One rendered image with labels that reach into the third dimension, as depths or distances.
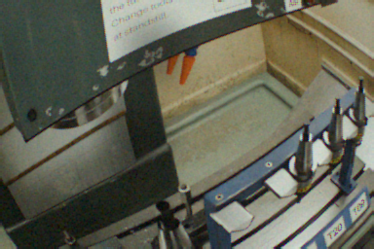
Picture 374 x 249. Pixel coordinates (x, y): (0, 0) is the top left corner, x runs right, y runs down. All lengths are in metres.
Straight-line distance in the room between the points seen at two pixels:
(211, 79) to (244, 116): 0.18
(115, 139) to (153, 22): 0.94
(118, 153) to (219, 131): 0.65
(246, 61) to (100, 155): 0.91
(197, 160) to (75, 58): 1.49
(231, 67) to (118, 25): 1.65
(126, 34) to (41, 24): 0.10
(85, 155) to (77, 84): 0.92
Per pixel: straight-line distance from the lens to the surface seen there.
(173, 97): 1.95
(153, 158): 1.49
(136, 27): 0.43
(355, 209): 1.22
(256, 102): 2.08
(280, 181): 0.91
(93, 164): 1.37
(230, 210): 0.88
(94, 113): 0.62
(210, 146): 1.92
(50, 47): 0.40
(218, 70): 2.02
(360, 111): 1.03
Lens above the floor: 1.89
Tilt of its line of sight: 41 degrees down
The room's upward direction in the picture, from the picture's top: 9 degrees counter-clockwise
